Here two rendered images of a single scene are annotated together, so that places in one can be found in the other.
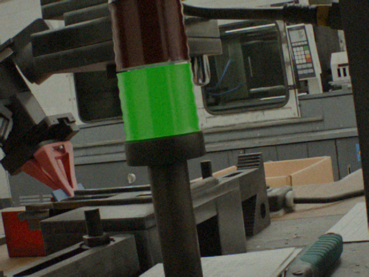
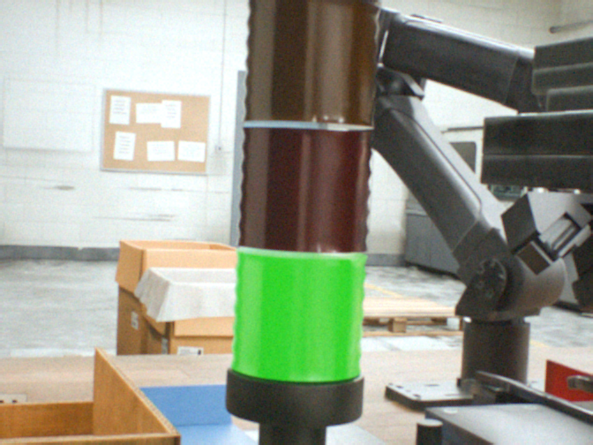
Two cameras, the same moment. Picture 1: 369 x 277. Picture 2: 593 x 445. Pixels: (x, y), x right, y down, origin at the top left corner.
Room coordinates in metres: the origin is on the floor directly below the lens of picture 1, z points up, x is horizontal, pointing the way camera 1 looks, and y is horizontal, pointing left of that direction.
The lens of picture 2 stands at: (0.18, -0.19, 1.11)
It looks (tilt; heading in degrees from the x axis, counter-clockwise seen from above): 3 degrees down; 45
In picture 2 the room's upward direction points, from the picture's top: 3 degrees clockwise
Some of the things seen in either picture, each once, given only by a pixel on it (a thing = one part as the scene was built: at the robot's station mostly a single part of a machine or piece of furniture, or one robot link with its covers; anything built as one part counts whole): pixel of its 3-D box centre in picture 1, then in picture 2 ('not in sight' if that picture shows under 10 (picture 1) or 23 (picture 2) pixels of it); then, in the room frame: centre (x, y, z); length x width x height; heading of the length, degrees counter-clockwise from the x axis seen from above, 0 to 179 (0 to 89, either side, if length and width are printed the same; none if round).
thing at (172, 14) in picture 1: (149, 33); (304, 189); (0.38, 0.01, 1.10); 0.04 x 0.04 x 0.03
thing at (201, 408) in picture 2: not in sight; (212, 432); (0.60, 0.30, 0.93); 0.15 x 0.07 x 0.03; 68
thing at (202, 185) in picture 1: (199, 198); not in sight; (0.67, 0.00, 0.98); 0.07 x 0.01 x 0.03; 155
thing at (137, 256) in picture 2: not in sight; (176, 305); (3.19, 3.59, 0.43); 0.57 x 0.53 x 0.58; 66
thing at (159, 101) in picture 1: (158, 101); (298, 310); (0.38, 0.01, 1.07); 0.04 x 0.04 x 0.03
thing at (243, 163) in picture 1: (247, 194); not in sight; (0.90, -0.06, 0.95); 0.06 x 0.03 x 0.09; 155
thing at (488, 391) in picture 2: (53, 212); (510, 396); (0.69, 0.13, 0.98); 0.07 x 0.02 x 0.01; 65
